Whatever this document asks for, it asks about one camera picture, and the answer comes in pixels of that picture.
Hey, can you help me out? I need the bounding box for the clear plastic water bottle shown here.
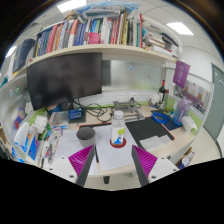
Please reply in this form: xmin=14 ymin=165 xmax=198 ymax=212
xmin=110 ymin=110 xmax=127 ymax=147

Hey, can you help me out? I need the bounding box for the purple drinking bottle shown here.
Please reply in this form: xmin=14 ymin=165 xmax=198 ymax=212
xmin=172 ymin=97 xmax=193 ymax=127

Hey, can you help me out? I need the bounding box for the folded white paper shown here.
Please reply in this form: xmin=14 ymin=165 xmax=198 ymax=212
xmin=139 ymin=134 xmax=173 ymax=152

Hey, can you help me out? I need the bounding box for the handwritten white paper sheet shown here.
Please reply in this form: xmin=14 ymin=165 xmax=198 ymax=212
xmin=53 ymin=129 xmax=98 ymax=176

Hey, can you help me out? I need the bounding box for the white tissue pile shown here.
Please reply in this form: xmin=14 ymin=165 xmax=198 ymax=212
xmin=33 ymin=115 xmax=50 ymax=135

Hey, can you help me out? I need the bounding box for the black desk mat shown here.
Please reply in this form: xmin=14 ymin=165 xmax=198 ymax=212
xmin=79 ymin=116 xmax=176 ymax=151

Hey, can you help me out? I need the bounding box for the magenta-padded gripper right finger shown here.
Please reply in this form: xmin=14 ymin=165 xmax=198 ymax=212
xmin=130 ymin=144 xmax=180 ymax=188

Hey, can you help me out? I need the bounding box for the purple hanging banner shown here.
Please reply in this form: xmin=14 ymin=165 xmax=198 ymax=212
xmin=172 ymin=59 xmax=191 ymax=89

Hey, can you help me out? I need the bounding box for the blue tissue box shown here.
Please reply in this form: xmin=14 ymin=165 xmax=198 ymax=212
xmin=13 ymin=121 xmax=41 ymax=161

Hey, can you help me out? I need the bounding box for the grey cup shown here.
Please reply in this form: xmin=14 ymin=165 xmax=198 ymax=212
xmin=75 ymin=126 xmax=97 ymax=150

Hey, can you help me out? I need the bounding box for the black computer monitor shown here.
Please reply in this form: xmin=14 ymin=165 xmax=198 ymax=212
xmin=26 ymin=52 xmax=103 ymax=113

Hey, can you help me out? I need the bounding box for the colourful wall poster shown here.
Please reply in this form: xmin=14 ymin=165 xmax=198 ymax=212
xmin=181 ymin=79 xmax=210 ymax=111

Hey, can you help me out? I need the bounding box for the small blue box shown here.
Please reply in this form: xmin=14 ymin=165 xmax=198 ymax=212
xmin=68 ymin=107 xmax=87 ymax=124

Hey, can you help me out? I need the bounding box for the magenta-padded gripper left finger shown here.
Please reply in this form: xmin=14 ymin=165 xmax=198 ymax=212
xmin=45 ymin=144 xmax=97 ymax=188

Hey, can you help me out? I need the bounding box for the clear plastic box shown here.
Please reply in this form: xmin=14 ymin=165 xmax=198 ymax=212
xmin=49 ymin=110 xmax=69 ymax=127

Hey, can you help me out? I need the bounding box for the coiled blue cable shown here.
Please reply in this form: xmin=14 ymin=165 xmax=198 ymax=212
xmin=151 ymin=111 xmax=171 ymax=125

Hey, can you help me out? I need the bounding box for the grey door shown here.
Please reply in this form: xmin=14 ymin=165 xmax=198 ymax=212
xmin=203 ymin=63 xmax=224 ymax=141

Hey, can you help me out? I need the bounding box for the dark wine bottle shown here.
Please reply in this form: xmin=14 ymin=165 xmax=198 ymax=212
xmin=158 ymin=78 xmax=167 ymax=103

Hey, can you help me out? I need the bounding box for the white soft pack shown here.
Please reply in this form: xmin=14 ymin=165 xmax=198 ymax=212
xmin=181 ymin=115 xmax=198 ymax=134

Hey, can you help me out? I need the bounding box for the wall shelf with books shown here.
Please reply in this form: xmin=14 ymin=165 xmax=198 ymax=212
xmin=28 ymin=3 xmax=184 ymax=68

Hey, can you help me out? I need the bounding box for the grey metal laptop stand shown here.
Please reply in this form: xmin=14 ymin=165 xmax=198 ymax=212
xmin=112 ymin=97 xmax=146 ymax=123

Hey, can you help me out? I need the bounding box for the black cable bundle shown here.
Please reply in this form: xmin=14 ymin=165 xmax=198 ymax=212
xmin=78 ymin=99 xmax=114 ymax=124

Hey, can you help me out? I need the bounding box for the dark blue box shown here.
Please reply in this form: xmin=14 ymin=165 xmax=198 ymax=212
xmin=12 ymin=38 xmax=37 ymax=73

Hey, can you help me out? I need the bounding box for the frosted desk partition panel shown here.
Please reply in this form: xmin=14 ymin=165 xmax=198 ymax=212
xmin=0 ymin=74 xmax=34 ymax=134

